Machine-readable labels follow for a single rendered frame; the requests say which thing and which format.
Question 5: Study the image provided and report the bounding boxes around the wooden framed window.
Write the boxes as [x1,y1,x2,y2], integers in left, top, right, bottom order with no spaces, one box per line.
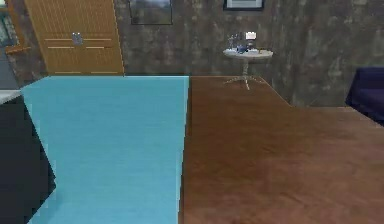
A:
[0,0,32,55]

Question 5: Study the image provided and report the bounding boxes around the round white pedestal table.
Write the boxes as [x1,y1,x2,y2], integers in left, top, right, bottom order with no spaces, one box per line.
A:
[222,47,274,91]

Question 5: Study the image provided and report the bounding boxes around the grey door handle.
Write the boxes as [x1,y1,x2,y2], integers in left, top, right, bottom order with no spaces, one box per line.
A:
[71,32,84,46]

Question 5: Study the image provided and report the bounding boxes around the black framed pale picture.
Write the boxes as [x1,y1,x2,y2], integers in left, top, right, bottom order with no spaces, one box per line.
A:
[222,0,266,12]

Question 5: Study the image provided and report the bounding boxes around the grey glass object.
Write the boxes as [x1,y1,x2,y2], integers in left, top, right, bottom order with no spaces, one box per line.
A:
[227,33,239,50]

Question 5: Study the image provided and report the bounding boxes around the dark landscape framed picture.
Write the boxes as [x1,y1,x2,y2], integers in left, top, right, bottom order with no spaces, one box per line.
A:
[128,0,174,26]

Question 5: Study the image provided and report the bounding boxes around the wooden room door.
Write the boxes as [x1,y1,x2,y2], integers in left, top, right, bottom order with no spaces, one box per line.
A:
[23,0,126,76]

